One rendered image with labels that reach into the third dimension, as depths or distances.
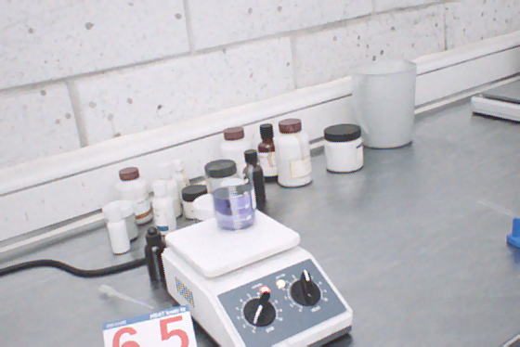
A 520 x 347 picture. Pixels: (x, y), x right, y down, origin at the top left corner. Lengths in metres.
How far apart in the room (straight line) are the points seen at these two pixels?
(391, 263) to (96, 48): 0.57
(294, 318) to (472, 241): 0.31
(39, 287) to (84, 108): 0.32
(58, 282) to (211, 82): 0.47
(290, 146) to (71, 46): 0.38
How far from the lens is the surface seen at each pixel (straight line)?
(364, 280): 0.78
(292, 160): 1.05
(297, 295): 0.66
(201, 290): 0.66
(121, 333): 0.69
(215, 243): 0.70
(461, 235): 0.88
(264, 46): 1.21
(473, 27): 1.65
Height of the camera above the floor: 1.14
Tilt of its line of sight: 20 degrees down
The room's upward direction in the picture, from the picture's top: 6 degrees counter-clockwise
